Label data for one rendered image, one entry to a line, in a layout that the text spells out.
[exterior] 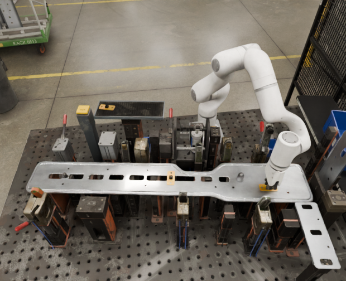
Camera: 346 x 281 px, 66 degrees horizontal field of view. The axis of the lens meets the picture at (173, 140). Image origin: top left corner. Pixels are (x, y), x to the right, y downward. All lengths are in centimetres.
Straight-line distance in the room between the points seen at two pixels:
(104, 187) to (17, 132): 224
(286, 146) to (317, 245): 44
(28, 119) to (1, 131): 31
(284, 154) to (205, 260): 68
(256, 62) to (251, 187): 59
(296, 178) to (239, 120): 82
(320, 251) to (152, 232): 80
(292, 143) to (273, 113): 13
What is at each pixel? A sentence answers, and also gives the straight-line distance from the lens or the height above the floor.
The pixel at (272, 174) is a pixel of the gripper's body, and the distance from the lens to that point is 123.
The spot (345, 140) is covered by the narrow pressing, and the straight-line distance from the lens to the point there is 132.
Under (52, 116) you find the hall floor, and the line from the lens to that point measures 351.
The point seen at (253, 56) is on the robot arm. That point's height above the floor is 157.
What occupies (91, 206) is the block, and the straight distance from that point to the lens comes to 128.
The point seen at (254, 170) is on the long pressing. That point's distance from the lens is 142.
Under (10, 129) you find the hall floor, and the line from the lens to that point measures 357.
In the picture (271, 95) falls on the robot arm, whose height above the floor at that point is 147.
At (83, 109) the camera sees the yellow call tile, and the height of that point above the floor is 116.
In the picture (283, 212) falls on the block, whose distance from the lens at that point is 135.
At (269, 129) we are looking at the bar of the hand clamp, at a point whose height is 122.
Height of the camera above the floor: 209
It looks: 46 degrees down
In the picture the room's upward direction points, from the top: 1 degrees counter-clockwise
